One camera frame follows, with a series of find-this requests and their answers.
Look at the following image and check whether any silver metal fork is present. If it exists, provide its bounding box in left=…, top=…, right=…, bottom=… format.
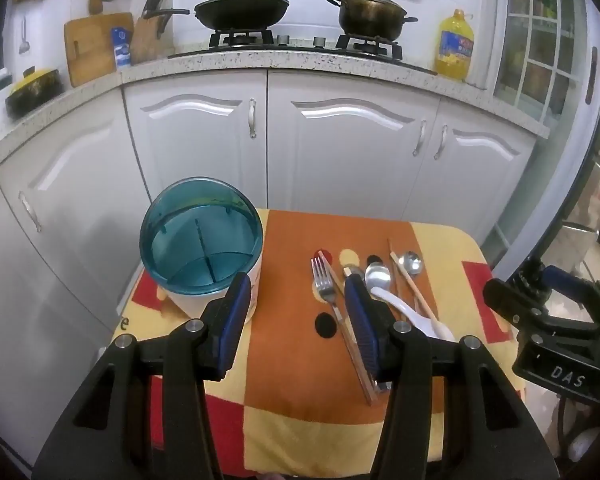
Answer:
left=311, top=256, right=353, bottom=346

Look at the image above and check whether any white framed glass door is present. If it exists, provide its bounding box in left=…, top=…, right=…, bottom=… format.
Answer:
left=495, top=0, right=591, bottom=128

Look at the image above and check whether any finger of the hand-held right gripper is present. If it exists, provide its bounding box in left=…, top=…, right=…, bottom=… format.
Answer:
left=519, top=258, right=600, bottom=302
left=482, top=277, right=549, bottom=329

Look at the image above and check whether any black casserole yellow lid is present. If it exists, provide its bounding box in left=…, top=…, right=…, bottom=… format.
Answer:
left=5, top=67, right=65, bottom=116

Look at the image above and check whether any white plastic spoon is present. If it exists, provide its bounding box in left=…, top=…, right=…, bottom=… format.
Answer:
left=370, top=286, right=456, bottom=343

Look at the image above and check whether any black wok with lid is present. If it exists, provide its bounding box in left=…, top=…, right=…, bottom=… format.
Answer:
left=142, top=0, right=291, bottom=31

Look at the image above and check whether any black gas stove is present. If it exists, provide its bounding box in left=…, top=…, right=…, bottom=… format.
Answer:
left=169, top=30, right=438, bottom=73

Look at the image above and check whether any person's right forearm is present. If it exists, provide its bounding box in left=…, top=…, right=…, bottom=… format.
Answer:
left=565, top=425, right=600, bottom=463

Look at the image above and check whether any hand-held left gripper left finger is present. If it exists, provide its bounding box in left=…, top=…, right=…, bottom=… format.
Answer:
left=31, top=272, right=253, bottom=480

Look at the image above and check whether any yellow cooking oil bottle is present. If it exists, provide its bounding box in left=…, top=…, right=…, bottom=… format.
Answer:
left=434, top=9, right=476, bottom=81

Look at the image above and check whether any wooden knife block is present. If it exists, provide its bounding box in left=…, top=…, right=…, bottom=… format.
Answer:
left=130, top=0, right=176, bottom=63

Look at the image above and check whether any large metal spoon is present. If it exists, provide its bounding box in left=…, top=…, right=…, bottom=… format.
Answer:
left=364, top=262, right=393, bottom=296

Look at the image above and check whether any orange yellow printed tablecloth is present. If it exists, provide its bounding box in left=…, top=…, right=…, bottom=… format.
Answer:
left=111, top=208, right=527, bottom=478

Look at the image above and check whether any dark cooking pot with lid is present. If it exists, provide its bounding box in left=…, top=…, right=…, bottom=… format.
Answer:
left=325, top=0, right=419, bottom=41

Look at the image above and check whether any wooden cutting board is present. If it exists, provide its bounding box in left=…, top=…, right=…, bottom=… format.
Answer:
left=63, top=12, right=135, bottom=87

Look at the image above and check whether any blue white carton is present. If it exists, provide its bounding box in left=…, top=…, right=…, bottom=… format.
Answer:
left=111, top=27, right=132, bottom=67

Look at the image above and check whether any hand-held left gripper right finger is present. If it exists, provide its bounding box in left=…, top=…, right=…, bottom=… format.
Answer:
left=343, top=275, right=562, bottom=480

